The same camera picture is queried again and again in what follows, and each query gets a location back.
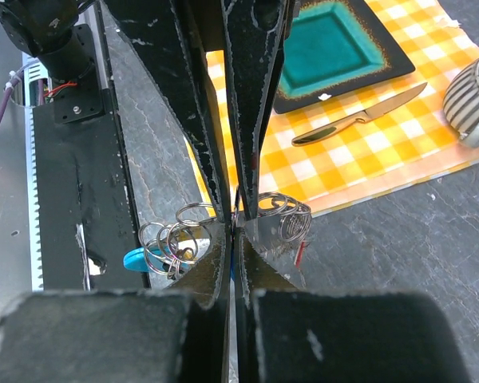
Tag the teal square plate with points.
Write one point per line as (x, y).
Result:
(336, 47)

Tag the orange checkered cloth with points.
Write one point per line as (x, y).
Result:
(409, 145)

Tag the grey cable duct rail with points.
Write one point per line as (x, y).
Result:
(33, 70)

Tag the gold knife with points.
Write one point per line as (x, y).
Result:
(364, 116)

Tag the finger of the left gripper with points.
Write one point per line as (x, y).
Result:
(254, 33)
(165, 37)

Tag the striped grey mug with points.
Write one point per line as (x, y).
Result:
(461, 105)

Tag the blue carabiner tag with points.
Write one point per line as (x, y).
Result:
(134, 260)

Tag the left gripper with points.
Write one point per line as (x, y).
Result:
(51, 32)

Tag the small blue key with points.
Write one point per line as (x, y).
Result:
(235, 212)

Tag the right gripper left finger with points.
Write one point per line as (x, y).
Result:
(178, 334)

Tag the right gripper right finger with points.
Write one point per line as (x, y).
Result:
(287, 335)

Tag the keyring with keys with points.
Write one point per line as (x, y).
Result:
(283, 224)

